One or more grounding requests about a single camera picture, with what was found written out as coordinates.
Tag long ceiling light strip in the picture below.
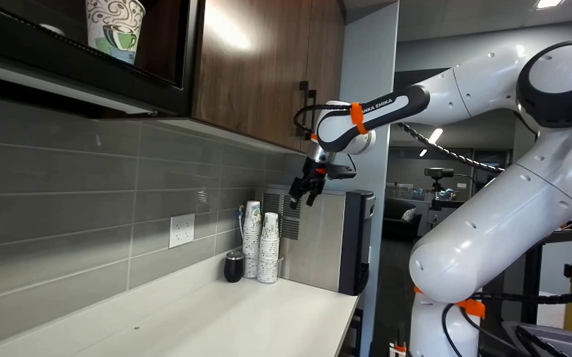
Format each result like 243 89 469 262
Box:
418 127 446 161

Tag small red white object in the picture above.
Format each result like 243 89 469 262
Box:
388 339 412 357

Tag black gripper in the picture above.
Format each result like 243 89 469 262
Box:
289 153 334 208

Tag orange base strap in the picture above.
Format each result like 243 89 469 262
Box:
458 298 489 321

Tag grey cart surface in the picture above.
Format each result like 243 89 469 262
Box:
503 321 572 357

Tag tall paper cup stack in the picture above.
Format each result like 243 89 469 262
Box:
243 199 265 280

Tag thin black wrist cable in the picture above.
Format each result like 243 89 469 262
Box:
293 101 354 139

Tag black camera on tripod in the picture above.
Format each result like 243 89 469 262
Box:
424 165 458 201

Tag stainless steel appliance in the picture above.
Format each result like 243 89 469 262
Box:
259 187 378 298

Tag black tumbler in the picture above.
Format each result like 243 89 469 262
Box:
223 250 247 284

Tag black open wall shelf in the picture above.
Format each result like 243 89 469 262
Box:
0 0 207 121

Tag black metal stand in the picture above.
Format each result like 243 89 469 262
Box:
523 220 572 325

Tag white wall outlet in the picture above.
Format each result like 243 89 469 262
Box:
168 212 197 250

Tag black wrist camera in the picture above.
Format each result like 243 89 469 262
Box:
328 165 360 183

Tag orange wrist strap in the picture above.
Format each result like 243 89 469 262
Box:
348 99 370 137

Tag patterned paper cup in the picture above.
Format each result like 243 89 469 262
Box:
84 0 148 66

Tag short paper cup stack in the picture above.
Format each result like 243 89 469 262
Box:
257 210 283 286

